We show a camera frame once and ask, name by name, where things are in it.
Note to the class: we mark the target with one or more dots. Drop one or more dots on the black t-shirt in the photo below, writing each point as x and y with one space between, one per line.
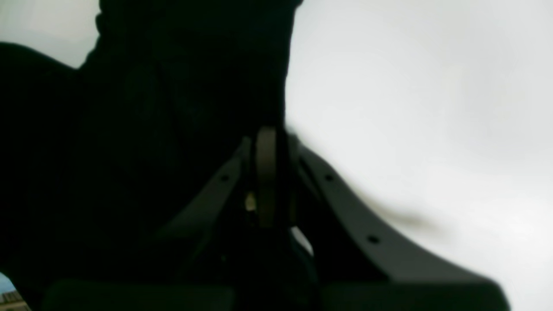
94 160

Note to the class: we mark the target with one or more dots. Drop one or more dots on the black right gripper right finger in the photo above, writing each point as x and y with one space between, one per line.
364 264

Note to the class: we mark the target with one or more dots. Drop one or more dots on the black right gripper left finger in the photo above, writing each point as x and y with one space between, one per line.
247 178

